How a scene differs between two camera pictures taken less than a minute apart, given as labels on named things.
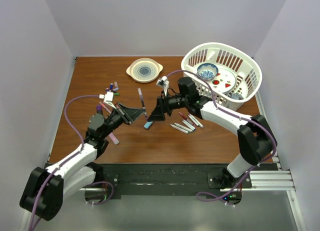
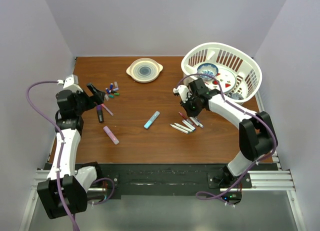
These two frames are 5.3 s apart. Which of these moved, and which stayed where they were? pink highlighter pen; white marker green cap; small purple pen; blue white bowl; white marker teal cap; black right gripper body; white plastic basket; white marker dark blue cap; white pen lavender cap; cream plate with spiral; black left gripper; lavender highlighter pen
Moved: white marker green cap; black left gripper; small purple pen; black right gripper body
Stayed: white plastic basket; white marker dark blue cap; lavender highlighter pen; blue white bowl; white marker teal cap; cream plate with spiral; white pen lavender cap; pink highlighter pen
